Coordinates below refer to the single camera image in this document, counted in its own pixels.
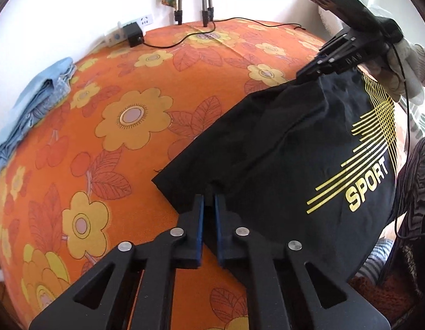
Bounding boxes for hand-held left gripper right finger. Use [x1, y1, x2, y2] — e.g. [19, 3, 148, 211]
[213, 193, 393, 330]

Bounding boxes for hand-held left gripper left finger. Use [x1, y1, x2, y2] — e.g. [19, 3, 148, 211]
[29, 194, 205, 330]

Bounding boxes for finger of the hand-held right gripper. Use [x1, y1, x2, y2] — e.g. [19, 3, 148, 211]
[296, 55, 340, 83]
[316, 29, 357, 60]

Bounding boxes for black sport t-shirt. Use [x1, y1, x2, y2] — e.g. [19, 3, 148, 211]
[152, 65, 397, 312]

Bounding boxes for person's right hand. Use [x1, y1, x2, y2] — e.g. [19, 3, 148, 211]
[366, 38, 425, 106]

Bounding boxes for dark patterned garment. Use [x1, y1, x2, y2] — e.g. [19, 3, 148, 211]
[393, 137, 425, 244]

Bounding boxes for grey striped cloth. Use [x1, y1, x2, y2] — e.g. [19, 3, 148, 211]
[355, 238, 396, 282]

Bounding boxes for orange floral bed sheet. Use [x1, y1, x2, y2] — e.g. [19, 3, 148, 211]
[0, 19, 410, 330]

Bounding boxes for brown knitted cloth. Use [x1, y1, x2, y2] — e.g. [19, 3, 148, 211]
[349, 271, 424, 321]

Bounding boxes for black power adapter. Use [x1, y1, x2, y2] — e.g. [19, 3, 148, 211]
[126, 22, 145, 48]

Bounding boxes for white power strip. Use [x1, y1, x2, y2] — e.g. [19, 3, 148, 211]
[104, 22, 129, 47]

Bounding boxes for folded light blue jeans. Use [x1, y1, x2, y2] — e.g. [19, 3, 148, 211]
[0, 57, 78, 172]

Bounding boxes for black adapter cable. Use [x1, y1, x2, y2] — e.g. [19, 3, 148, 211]
[142, 16, 302, 48]

